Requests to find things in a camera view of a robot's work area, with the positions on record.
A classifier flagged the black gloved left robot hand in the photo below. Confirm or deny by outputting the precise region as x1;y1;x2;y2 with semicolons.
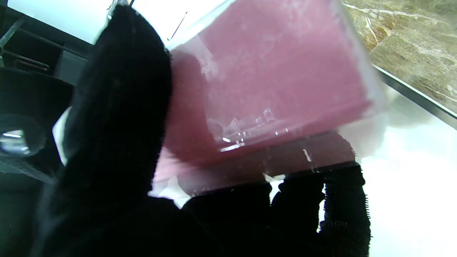
30;4;372;257

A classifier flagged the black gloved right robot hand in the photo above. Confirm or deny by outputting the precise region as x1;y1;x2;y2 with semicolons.
0;68;74;175

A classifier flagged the clear bottle with pink seasoning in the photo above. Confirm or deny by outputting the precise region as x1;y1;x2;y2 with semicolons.
148;0;390;200

